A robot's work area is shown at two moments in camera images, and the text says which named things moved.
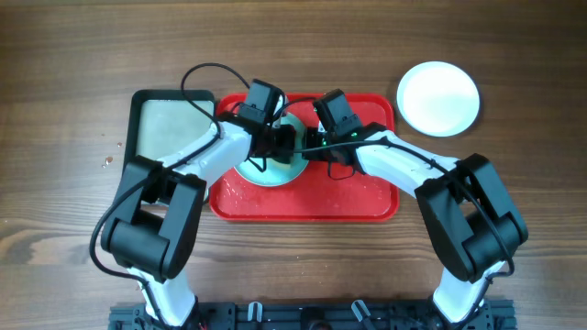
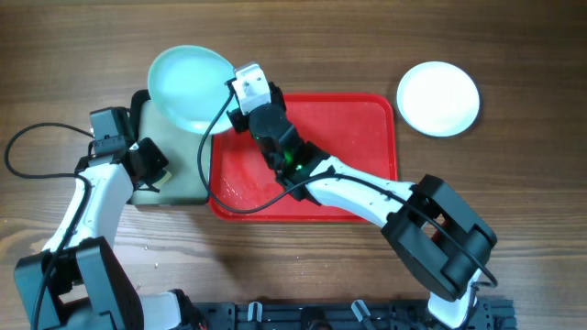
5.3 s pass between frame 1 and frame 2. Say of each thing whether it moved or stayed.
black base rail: stayed
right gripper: moved
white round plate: stayed
